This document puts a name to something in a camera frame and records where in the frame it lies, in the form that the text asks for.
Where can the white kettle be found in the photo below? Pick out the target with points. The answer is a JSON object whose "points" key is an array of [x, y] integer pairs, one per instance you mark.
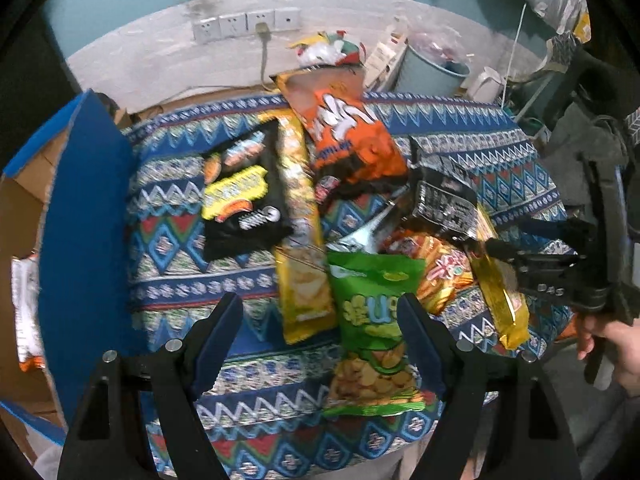
{"points": [[485, 87]]}

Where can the light blue trash bin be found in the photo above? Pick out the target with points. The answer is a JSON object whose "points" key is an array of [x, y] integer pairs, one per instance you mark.
{"points": [[425, 77]]}

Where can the small black packet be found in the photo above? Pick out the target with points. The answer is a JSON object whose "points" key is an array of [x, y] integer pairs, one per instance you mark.
{"points": [[445, 200]]}

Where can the silver foil snack packet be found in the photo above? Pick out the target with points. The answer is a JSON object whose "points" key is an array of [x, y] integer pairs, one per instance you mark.
{"points": [[360, 237]]}

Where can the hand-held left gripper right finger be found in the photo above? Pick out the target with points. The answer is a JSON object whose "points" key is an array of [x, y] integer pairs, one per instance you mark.
{"points": [[420, 345]]}

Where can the dark furniture panel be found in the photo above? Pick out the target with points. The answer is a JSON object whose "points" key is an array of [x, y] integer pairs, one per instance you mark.
{"points": [[30, 85]]}

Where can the person's right hand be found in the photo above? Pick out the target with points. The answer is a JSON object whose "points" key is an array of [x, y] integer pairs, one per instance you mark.
{"points": [[627, 355]]}

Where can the small cardboard box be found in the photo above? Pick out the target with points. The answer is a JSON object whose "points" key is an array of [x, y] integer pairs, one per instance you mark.
{"points": [[120, 117]]}

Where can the gold snack packet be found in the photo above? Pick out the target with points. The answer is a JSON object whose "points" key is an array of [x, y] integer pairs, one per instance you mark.
{"points": [[505, 310]]}

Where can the green snack bag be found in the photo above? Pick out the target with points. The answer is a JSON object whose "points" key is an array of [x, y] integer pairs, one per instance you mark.
{"points": [[370, 310]]}

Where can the patterned blue blanket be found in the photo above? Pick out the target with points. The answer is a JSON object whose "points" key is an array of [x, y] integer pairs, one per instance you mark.
{"points": [[175, 280]]}

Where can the grey cloth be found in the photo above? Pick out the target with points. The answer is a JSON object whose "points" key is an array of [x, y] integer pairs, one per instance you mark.
{"points": [[580, 135]]}

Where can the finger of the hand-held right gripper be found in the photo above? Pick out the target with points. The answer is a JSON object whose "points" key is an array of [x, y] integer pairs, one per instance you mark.
{"points": [[555, 277], [565, 237]]}

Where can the red orange snack bag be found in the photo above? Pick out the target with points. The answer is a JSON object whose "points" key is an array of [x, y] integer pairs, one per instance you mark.
{"points": [[440, 270]]}

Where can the clear plastic bin liner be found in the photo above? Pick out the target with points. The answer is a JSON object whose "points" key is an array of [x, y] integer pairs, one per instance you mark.
{"points": [[440, 45]]}

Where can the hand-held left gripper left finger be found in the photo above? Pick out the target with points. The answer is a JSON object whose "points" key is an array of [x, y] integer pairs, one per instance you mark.
{"points": [[220, 340]]}

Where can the black snack bag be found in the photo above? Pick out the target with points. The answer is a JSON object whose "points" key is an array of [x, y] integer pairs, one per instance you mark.
{"points": [[240, 230]]}

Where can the blue cardboard box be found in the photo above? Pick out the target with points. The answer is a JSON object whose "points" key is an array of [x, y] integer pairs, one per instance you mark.
{"points": [[85, 210]]}

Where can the white orange snack bag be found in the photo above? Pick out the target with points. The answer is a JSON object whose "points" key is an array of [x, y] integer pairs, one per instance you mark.
{"points": [[25, 310]]}

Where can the white paper box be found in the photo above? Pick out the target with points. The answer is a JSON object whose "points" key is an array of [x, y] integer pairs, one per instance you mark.
{"points": [[382, 57]]}

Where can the white wall socket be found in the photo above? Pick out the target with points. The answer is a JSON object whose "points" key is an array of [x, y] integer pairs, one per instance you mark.
{"points": [[260, 17], [232, 25], [206, 30], [287, 19]]}

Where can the long yellow chip packet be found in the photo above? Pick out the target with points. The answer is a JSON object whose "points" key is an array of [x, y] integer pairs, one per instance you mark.
{"points": [[300, 280]]}

